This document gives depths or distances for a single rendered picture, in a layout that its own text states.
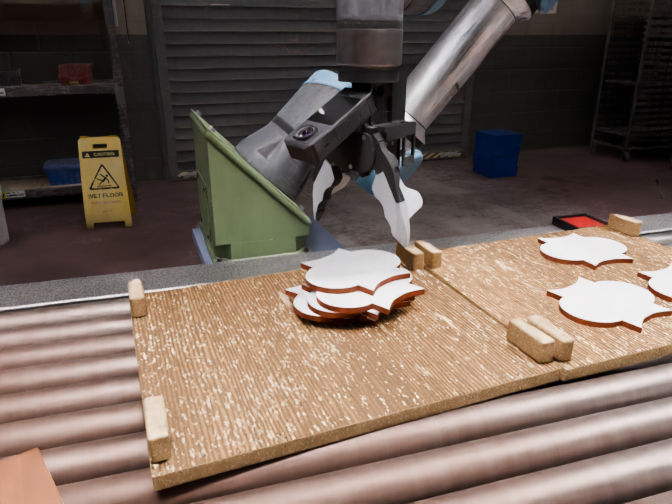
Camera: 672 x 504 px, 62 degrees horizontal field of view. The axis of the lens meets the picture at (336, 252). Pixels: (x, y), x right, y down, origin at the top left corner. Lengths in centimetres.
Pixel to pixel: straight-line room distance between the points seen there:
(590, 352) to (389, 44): 40
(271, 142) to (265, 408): 60
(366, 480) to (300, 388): 12
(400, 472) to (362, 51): 43
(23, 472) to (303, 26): 523
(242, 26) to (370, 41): 468
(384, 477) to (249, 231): 60
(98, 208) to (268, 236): 318
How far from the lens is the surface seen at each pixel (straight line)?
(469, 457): 53
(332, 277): 69
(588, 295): 79
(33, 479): 36
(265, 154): 103
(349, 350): 62
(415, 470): 51
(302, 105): 104
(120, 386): 64
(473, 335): 67
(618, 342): 71
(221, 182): 96
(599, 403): 65
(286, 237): 102
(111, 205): 412
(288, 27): 541
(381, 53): 64
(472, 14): 104
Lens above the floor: 126
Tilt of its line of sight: 21 degrees down
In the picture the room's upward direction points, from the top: straight up
